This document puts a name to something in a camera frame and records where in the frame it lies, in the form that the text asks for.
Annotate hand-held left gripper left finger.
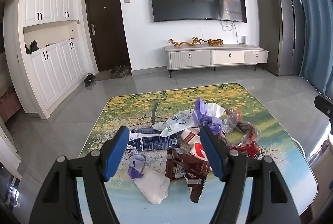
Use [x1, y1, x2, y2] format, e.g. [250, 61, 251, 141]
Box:
[29, 125, 130, 224]

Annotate white hallway cabinet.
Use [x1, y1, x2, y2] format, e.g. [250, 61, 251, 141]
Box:
[4, 0, 90, 119]

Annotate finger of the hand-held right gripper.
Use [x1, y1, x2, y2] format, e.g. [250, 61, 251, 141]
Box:
[314, 95, 333, 117]

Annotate white tissue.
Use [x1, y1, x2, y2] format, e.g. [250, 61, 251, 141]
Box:
[134, 165, 171, 205]

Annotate pair of brown shoes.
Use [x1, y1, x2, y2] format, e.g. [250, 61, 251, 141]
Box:
[111, 65, 132, 79]

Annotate dark brown entrance door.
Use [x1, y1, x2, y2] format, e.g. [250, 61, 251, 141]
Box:
[85, 0, 131, 73]

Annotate pair of black shoes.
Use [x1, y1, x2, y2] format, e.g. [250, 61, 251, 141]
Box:
[84, 73, 96, 87]

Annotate black bag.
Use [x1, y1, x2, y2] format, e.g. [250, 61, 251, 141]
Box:
[25, 41, 41, 55]

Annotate long golden dragon figurine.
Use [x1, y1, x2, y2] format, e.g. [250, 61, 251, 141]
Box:
[168, 39, 196, 48]

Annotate white television stand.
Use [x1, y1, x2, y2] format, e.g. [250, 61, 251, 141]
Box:
[164, 43, 269, 78]

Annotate white green printed plastic bag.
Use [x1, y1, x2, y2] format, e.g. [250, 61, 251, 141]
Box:
[152, 109, 199, 137]

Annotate brown doormat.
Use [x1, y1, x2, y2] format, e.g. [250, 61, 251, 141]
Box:
[94, 70, 131, 81]

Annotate red shiny wrapper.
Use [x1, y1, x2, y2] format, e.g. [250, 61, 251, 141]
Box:
[229, 125, 262, 160]

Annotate clear plastic bag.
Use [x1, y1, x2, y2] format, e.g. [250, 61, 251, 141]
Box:
[222, 109, 251, 134]

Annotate purple plastic bag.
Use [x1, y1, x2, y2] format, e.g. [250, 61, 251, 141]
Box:
[192, 97, 224, 136]

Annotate red white paper carton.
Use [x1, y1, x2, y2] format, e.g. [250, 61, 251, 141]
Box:
[181, 127, 209, 162]

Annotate blue carton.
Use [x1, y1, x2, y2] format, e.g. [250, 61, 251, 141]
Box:
[127, 128, 181, 152]

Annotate brown serrated snack wrapper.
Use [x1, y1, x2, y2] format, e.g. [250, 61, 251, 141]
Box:
[186, 176, 206, 204]

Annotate television cables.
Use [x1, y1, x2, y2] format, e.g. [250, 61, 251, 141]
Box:
[220, 19, 240, 43]

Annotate blue curtain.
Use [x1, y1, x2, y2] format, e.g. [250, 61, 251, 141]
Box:
[276, 0, 333, 98]

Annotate cardboard box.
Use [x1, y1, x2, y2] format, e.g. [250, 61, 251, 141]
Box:
[308, 133, 333, 216]

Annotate purple white wrapper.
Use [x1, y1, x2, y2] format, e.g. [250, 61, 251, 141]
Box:
[127, 148, 147, 180]

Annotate grey steel refrigerator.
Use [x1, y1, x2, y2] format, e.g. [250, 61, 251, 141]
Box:
[254, 0, 306, 76]

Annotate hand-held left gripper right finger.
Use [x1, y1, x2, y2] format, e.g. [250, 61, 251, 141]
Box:
[199, 125, 298, 224]

